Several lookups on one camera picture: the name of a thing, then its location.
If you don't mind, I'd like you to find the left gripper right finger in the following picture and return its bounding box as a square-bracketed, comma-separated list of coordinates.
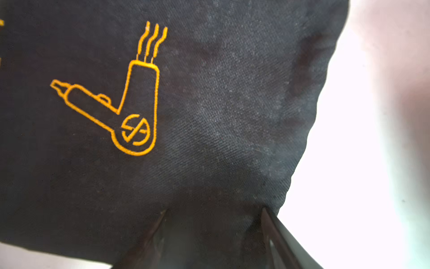
[261, 208, 322, 269]

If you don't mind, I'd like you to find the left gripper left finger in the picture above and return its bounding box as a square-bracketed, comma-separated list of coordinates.
[112, 210, 168, 269]

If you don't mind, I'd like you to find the black hair dryer pouch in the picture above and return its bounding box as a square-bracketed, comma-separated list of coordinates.
[1, 1, 349, 269]

